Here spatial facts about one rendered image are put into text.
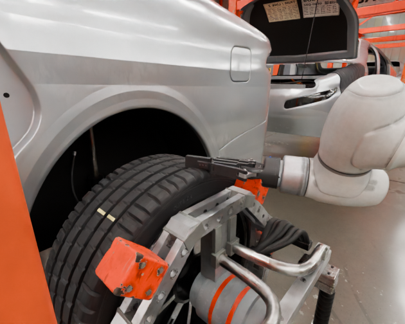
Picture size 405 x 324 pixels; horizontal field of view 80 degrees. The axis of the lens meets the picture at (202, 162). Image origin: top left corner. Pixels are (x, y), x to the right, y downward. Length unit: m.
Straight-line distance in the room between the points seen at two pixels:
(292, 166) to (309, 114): 2.52
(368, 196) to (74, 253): 0.62
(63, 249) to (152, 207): 0.24
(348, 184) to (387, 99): 0.18
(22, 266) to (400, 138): 0.47
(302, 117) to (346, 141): 2.59
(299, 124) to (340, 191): 2.55
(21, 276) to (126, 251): 0.27
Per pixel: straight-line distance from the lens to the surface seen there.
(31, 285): 0.21
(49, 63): 0.72
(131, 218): 0.53
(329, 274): 0.71
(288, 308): 0.57
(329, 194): 0.57
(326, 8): 3.75
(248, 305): 0.64
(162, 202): 0.54
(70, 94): 0.73
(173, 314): 0.80
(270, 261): 0.61
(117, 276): 0.45
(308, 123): 3.09
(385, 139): 0.47
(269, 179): 0.57
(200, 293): 0.69
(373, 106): 0.45
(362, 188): 0.57
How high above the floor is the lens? 1.39
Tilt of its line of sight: 18 degrees down
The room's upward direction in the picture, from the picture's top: straight up
